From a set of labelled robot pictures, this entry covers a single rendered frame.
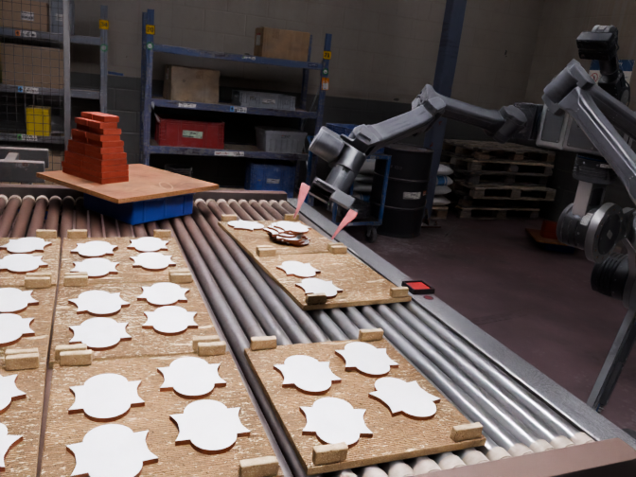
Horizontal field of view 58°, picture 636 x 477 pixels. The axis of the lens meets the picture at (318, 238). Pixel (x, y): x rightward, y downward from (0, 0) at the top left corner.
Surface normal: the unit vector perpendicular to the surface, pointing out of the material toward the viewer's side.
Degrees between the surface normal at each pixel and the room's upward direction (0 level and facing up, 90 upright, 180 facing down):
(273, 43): 89
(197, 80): 94
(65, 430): 0
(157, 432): 0
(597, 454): 0
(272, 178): 90
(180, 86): 85
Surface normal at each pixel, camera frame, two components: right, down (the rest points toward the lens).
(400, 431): 0.11, -0.95
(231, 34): 0.34, 0.30
